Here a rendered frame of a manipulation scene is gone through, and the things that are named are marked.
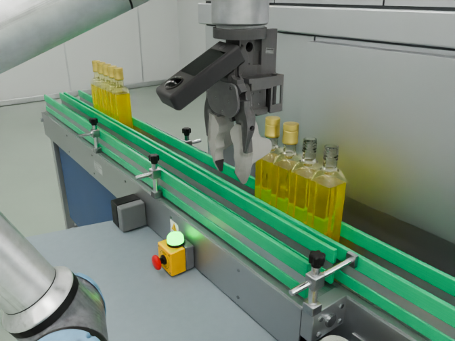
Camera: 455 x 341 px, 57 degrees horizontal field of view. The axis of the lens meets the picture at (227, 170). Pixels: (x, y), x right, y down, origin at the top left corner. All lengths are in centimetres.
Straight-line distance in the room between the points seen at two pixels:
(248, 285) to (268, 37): 56
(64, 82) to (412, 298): 624
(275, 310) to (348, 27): 61
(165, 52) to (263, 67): 673
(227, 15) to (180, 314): 69
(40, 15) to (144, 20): 672
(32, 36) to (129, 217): 97
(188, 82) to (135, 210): 83
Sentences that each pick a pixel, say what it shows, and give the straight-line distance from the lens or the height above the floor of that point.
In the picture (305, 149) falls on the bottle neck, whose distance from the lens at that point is 90.
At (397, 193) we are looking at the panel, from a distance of 95.
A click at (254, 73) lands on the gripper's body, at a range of 59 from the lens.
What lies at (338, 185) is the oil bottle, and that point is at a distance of 88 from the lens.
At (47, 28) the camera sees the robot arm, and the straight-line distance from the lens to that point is 39.
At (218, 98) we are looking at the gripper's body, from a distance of 59.
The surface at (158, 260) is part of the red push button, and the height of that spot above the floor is 80.
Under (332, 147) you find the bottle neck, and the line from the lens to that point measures 86.
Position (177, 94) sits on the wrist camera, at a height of 131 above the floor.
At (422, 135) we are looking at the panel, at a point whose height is 117.
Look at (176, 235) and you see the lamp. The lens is 109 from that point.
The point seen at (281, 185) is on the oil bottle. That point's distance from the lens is 96.
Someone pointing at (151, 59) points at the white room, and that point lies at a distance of 719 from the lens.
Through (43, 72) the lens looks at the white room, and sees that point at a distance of 662.
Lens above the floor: 142
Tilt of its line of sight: 23 degrees down
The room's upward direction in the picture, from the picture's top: straight up
